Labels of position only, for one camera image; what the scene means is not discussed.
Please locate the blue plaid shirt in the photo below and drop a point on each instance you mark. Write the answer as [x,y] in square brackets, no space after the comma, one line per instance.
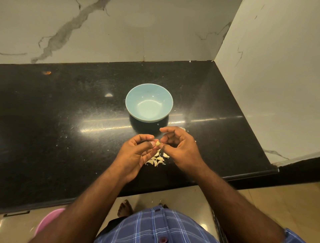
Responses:
[160,230]

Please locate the light blue bowl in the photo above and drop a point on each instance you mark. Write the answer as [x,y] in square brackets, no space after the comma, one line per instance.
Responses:
[149,102]

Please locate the small orange scrap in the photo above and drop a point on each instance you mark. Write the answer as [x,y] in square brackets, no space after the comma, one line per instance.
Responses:
[46,72]

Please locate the person's right forearm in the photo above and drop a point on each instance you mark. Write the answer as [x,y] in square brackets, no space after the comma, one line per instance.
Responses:
[240,205]

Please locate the pile of garlic skins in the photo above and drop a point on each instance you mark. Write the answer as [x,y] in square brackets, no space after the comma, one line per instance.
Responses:
[157,159]

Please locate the person's left foot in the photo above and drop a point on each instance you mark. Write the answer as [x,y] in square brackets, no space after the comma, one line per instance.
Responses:
[125,208]

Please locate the pink plastic bucket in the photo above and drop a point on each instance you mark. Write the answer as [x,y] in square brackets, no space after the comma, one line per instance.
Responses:
[48,221]

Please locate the black cabinet trim strip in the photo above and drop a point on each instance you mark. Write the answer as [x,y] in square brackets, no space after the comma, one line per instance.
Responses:
[219,228]

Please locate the white garlic bulb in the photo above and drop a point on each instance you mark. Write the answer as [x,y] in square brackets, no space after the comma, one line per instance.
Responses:
[157,143]

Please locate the garlic peel scrap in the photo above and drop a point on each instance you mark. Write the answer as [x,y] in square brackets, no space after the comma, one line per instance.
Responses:
[182,129]

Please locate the person's left hand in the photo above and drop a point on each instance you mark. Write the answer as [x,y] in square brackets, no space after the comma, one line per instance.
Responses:
[131,156]

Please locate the person's left forearm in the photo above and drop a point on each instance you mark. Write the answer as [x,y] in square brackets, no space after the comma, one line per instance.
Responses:
[82,213]

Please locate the person's right hand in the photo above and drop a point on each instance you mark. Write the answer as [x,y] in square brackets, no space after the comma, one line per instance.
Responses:
[184,149]

